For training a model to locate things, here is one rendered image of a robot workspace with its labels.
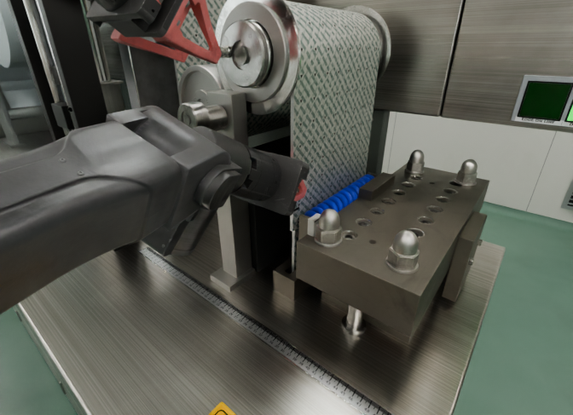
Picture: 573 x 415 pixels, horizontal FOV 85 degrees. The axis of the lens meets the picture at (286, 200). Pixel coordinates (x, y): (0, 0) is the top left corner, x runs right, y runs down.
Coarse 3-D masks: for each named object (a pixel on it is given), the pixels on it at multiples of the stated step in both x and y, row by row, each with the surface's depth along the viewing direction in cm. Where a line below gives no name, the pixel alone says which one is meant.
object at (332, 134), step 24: (336, 96) 46; (360, 96) 52; (312, 120) 43; (336, 120) 48; (360, 120) 54; (312, 144) 44; (336, 144) 50; (360, 144) 57; (312, 168) 46; (336, 168) 52; (360, 168) 60; (312, 192) 48; (336, 192) 55
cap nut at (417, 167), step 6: (414, 150) 63; (420, 150) 63; (414, 156) 62; (420, 156) 62; (408, 162) 64; (414, 162) 63; (420, 162) 62; (408, 168) 64; (414, 168) 63; (420, 168) 63
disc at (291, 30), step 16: (240, 0) 38; (256, 0) 36; (272, 0) 35; (224, 16) 40; (288, 16) 35; (288, 32) 35; (288, 48) 36; (288, 64) 37; (224, 80) 44; (288, 80) 37; (272, 96) 40; (288, 96) 38; (256, 112) 43
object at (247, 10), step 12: (240, 12) 38; (252, 12) 37; (264, 12) 36; (228, 24) 40; (264, 24) 36; (276, 24) 35; (276, 36) 36; (276, 48) 36; (276, 60) 37; (276, 72) 38; (264, 84) 39; (276, 84) 38; (252, 96) 41; (264, 96) 40
